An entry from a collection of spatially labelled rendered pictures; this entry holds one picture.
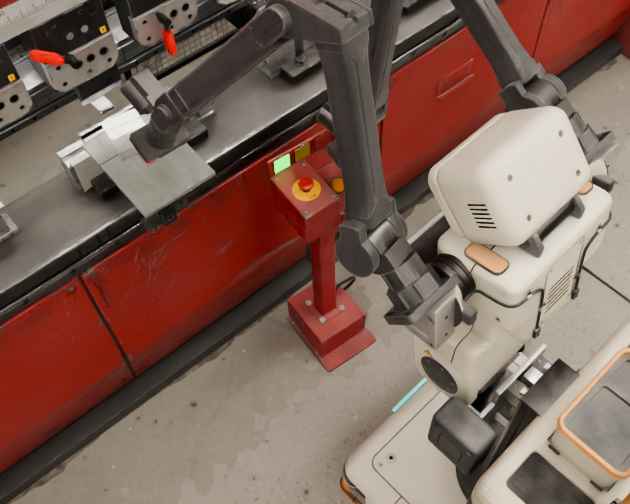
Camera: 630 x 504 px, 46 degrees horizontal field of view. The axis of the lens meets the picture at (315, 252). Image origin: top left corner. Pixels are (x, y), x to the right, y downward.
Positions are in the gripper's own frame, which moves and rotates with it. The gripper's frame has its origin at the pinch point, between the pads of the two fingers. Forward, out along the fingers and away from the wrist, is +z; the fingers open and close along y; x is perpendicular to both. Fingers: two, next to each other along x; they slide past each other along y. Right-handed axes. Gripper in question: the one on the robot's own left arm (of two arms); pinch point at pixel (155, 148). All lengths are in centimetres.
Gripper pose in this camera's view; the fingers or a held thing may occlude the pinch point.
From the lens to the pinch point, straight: 160.1
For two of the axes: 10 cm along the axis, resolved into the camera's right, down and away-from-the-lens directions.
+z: -3.2, 1.5, 9.4
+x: 5.7, 8.2, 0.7
